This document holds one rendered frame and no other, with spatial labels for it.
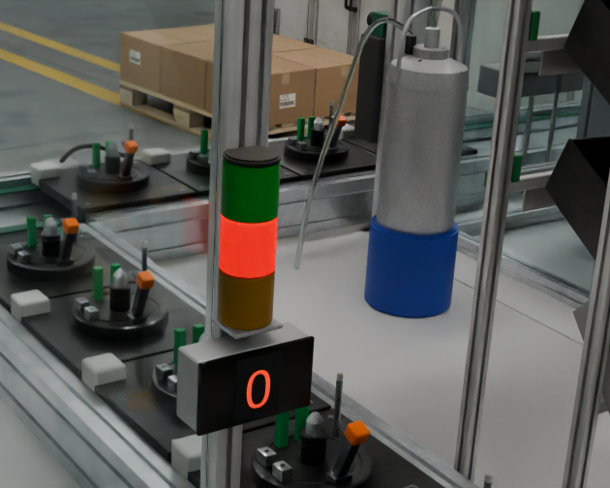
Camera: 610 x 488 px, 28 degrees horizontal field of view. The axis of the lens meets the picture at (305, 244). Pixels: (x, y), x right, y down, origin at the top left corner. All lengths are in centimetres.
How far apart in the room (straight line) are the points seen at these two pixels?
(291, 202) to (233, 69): 142
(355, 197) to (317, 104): 370
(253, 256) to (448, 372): 94
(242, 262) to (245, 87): 15
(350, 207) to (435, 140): 54
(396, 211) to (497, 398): 39
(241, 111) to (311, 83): 511
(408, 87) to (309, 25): 569
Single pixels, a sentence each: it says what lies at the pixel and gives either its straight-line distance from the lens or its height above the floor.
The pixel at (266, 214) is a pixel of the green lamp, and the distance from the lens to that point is 104.
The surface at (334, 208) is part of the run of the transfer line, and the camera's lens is 251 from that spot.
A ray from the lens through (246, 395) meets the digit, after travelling 110.
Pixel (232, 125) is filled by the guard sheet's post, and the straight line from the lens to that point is 104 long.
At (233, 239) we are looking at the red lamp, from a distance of 104.
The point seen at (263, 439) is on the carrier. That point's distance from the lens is 149.
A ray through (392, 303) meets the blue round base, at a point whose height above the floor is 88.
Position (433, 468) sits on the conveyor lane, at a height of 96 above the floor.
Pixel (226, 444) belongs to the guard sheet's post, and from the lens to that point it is 117.
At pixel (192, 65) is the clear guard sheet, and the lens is 103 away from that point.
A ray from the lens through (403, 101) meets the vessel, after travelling 202.
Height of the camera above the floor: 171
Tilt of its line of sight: 20 degrees down
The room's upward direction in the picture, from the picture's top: 4 degrees clockwise
